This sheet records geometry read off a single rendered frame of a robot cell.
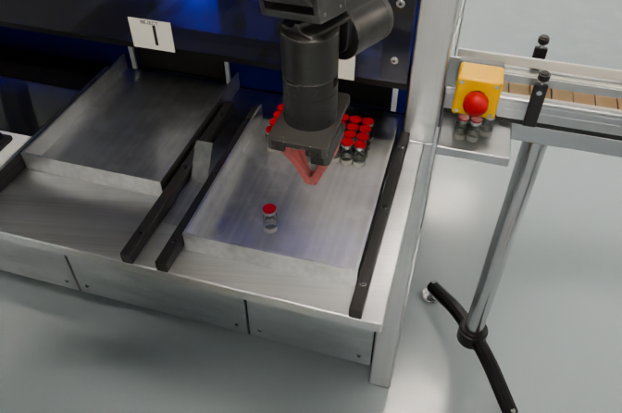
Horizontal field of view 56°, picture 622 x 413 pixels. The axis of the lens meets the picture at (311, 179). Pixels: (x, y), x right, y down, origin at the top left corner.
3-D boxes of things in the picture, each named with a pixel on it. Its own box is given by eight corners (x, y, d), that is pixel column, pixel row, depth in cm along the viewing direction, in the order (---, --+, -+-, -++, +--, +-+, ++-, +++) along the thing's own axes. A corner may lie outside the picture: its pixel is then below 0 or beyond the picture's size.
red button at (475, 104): (462, 104, 99) (466, 84, 96) (486, 107, 98) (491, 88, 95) (460, 117, 96) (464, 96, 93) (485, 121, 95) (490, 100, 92)
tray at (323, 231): (260, 118, 111) (259, 104, 109) (395, 142, 106) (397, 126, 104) (185, 249, 87) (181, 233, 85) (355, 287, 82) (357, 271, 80)
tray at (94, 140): (126, 68, 125) (122, 54, 123) (240, 87, 120) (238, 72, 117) (27, 168, 101) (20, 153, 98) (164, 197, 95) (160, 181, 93)
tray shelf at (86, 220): (107, 72, 127) (105, 65, 126) (429, 126, 113) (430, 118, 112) (-51, 227, 93) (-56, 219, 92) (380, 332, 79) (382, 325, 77)
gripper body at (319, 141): (350, 107, 67) (353, 50, 62) (327, 164, 60) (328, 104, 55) (296, 98, 68) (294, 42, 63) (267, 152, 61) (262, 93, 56)
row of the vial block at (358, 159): (268, 144, 105) (267, 123, 102) (366, 161, 102) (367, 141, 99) (264, 152, 104) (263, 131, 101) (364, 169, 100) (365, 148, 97)
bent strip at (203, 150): (200, 166, 101) (195, 139, 97) (217, 168, 101) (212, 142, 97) (164, 222, 91) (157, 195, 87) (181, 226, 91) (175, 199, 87)
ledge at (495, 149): (443, 110, 117) (445, 103, 115) (510, 121, 114) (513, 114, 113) (434, 154, 107) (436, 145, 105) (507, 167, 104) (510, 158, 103)
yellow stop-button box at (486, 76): (454, 90, 105) (462, 55, 100) (496, 96, 103) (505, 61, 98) (450, 114, 99) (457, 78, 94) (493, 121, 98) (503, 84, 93)
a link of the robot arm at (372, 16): (244, -44, 54) (310, -40, 49) (327, -77, 60) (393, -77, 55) (270, 74, 61) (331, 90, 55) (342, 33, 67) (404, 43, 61)
